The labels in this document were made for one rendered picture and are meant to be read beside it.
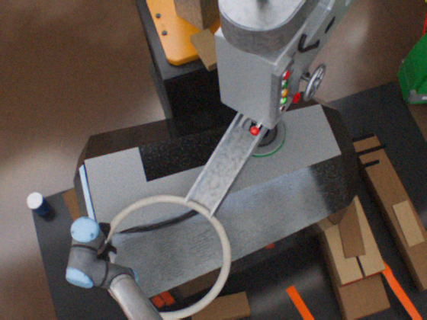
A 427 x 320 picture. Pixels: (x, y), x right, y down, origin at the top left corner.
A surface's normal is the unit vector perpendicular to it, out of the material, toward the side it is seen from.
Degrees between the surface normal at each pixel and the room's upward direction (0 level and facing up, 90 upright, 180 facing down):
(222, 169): 16
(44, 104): 0
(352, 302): 0
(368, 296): 0
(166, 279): 45
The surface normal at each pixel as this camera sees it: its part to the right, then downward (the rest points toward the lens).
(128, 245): 0.18, 0.32
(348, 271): -0.06, -0.40
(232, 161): -0.22, -0.17
